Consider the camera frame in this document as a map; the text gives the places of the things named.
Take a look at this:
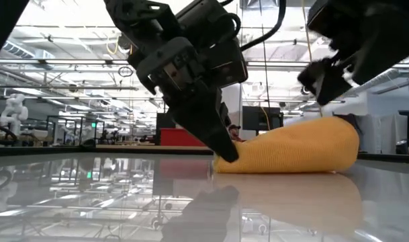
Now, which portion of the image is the black monitor screen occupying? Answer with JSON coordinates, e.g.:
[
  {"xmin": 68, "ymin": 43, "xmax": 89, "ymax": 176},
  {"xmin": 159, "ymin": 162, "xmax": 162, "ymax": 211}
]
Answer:
[{"xmin": 242, "ymin": 106, "xmax": 284, "ymax": 131}]

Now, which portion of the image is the white curtain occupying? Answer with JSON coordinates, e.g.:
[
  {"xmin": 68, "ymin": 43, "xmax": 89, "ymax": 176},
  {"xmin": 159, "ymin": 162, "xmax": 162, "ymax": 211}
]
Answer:
[{"xmin": 358, "ymin": 114, "xmax": 408, "ymax": 155}]

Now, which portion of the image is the red box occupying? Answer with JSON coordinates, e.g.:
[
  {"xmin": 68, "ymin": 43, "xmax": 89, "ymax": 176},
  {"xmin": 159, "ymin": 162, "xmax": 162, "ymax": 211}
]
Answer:
[{"xmin": 159, "ymin": 128, "xmax": 207, "ymax": 147}]

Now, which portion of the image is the orange microfibre towel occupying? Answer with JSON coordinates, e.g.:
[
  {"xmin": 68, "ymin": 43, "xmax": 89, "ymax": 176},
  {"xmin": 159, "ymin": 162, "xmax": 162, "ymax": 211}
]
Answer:
[{"xmin": 213, "ymin": 116, "xmax": 360, "ymax": 174}]

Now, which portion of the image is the silver ventilation duct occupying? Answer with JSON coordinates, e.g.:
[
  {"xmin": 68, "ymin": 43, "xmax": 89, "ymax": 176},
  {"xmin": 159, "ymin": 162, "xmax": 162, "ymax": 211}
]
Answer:
[{"xmin": 2, "ymin": 40, "xmax": 56, "ymax": 61}]

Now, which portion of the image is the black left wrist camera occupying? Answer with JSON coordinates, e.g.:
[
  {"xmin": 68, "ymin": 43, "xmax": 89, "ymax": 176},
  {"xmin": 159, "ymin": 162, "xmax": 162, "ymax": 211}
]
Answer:
[{"xmin": 219, "ymin": 38, "xmax": 249, "ymax": 87}]

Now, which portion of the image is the black-framed glass enclosure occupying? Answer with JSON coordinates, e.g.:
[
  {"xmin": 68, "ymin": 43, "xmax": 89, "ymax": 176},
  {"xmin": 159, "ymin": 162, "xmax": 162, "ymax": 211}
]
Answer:
[{"xmin": 45, "ymin": 115, "xmax": 106, "ymax": 148}]

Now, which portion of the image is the yellow hanging cable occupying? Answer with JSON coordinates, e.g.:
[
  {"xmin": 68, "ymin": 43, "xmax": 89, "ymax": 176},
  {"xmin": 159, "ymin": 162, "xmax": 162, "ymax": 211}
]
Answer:
[{"xmin": 300, "ymin": 0, "xmax": 324, "ymax": 118}]

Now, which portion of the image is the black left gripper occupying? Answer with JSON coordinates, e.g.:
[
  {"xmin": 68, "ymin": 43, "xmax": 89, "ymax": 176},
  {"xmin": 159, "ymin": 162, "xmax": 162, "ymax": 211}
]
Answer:
[{"xmin": 136, "ymin": 0, "xmax": 240, "ymax": 163}]

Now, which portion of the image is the black curved tube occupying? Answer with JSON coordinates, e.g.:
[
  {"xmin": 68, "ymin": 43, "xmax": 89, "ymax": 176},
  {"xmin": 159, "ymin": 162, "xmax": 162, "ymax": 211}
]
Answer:
[{"xmin": 0, "ymin": 123, "xmax": 19, "ymax": 146}]

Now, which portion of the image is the black hanging cable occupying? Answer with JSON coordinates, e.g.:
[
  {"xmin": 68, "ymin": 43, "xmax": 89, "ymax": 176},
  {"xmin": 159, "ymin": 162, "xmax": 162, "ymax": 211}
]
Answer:
[{"xmin": 261, "ymin": 25, "xmax": 271, "ymax": 131}]

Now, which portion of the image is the black panel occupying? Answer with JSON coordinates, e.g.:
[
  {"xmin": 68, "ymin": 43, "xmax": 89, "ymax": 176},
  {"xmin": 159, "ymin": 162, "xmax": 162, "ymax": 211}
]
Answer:
[{"xmin": 156, "ymin": 112, "xmax": 177, "ymax": 146}]

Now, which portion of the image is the white square column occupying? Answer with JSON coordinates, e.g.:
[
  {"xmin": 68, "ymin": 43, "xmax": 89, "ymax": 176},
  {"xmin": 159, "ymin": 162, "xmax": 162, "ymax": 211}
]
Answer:
[{"xmin": 220, "ymin": 83, "xmax": 242, "ymax": 126}]

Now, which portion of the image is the white humanoid robot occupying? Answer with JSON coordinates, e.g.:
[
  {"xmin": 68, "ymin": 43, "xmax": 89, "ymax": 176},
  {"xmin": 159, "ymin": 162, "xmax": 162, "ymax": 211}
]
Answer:
[{"xmin": 0, "ymin": 93, "xmax": 29, "ymax": 136}]

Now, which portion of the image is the long ceiling light bar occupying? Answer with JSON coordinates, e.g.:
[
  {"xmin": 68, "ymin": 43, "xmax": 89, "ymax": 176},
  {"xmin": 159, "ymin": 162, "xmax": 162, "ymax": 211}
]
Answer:
[{"xmin": 0, "ymin": 58, "xmax": 409, "ymax": 70}]

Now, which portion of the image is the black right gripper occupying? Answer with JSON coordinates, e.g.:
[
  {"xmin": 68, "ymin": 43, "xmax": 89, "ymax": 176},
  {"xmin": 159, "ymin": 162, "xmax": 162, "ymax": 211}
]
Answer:
[{"xmin": 297, "ymin": 0, "xmax": 409, "ymax": 106}]

